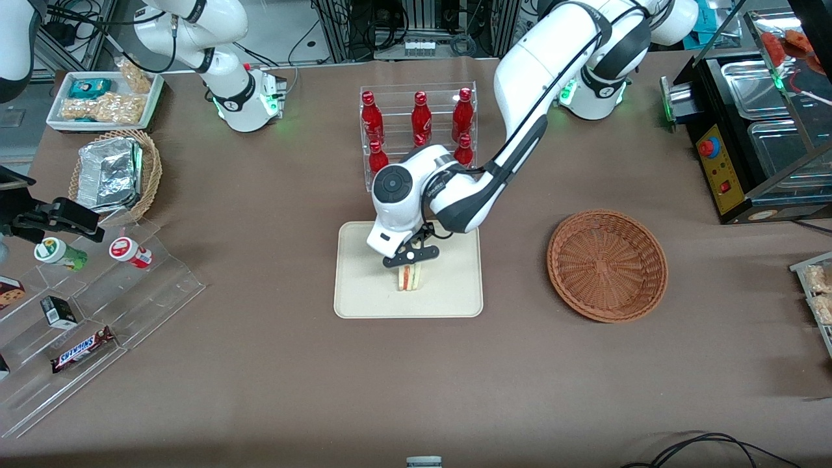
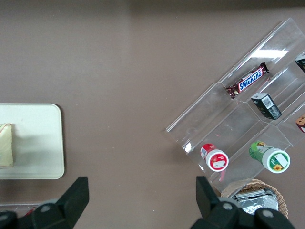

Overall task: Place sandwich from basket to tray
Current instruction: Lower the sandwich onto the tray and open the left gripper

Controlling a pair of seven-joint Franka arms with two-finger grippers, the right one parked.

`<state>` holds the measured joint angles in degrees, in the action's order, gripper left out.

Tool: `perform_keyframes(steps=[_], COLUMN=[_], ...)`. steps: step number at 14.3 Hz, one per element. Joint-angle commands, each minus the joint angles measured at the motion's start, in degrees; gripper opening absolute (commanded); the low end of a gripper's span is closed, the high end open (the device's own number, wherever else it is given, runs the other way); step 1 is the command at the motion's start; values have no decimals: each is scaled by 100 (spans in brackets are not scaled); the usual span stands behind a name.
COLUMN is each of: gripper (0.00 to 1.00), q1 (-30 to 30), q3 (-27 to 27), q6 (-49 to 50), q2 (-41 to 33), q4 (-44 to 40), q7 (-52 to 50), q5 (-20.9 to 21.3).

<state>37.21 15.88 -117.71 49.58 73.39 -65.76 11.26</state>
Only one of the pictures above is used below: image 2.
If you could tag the clear plastic container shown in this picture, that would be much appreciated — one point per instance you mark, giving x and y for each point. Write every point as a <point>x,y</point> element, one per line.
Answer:
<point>16,207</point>

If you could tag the Snickers chocolate bar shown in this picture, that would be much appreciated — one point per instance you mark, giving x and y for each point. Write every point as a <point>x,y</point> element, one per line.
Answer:
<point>248,80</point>

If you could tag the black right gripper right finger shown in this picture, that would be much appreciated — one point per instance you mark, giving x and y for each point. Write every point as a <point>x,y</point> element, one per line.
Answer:
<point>209,205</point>

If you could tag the cream rectangular tray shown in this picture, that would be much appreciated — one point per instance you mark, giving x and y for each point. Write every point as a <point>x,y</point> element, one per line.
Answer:
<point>38,140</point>

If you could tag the brown cookie package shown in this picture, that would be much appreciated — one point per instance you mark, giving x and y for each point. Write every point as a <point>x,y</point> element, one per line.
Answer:
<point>301,122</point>

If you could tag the red lidded snack can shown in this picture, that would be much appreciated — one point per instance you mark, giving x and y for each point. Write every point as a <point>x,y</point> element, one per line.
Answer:
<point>214,158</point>

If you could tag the green lidded snack can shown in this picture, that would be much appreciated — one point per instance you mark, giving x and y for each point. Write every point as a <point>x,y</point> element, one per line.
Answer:
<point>270,156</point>

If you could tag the silver foil packet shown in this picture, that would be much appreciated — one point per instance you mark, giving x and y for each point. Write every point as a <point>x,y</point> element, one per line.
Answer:
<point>257,200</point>

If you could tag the black box with barcode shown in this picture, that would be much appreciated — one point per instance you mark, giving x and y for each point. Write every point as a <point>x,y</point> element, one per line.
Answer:
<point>267,106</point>

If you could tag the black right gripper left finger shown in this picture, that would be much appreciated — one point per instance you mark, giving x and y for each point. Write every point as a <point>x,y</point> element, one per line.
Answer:
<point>71,202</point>

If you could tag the black box with white print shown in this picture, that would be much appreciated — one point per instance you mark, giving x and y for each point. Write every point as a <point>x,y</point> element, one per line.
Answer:
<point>301,62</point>

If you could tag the woven wicker basket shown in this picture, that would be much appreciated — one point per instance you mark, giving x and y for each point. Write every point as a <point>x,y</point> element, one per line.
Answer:
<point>282,198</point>

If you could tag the white sandwich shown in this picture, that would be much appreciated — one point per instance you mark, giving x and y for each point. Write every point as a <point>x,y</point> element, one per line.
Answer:
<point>6,145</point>

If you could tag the clear acrylic display rack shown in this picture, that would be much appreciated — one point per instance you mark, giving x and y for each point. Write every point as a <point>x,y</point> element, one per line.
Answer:
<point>214,114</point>

